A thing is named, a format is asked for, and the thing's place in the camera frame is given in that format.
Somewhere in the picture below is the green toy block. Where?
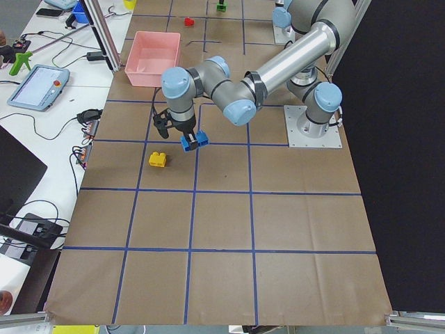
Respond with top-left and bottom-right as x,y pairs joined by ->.
216,3 -> 227,13

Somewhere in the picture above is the blue toy block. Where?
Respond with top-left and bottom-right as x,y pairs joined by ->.
181,130 -> 209,152

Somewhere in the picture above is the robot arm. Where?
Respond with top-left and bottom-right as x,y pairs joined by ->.
153,0 -> 355,152

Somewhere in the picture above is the pink plastic box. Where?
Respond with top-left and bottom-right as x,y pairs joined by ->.
124,31 -> 181,87

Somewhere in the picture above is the yellow toy block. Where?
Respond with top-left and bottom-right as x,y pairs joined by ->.
148,152 -> 167,168

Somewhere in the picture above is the red toy block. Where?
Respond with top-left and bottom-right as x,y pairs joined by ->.
184,17 -> 195,26

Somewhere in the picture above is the black power adapter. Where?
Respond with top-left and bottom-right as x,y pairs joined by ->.
86,51 -> 105,62

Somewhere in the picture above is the blue storage bin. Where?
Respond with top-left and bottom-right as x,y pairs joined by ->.
72,1 -> 89,24

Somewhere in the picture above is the teach pendant tablet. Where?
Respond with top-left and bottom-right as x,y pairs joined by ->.
7,65 -> 70,111

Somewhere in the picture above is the black smartphone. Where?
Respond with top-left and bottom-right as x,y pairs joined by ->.
36,8 -> 64,17

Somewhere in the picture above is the green plastic gun tool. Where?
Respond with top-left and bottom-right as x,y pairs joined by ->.
9,51 -> 33,76

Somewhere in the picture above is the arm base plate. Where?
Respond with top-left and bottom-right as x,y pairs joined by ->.
284,105 -> 343,149
273,23 -> 297,46

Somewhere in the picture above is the aluminium frame post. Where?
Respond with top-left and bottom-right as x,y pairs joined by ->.
80,0 -> 121,72

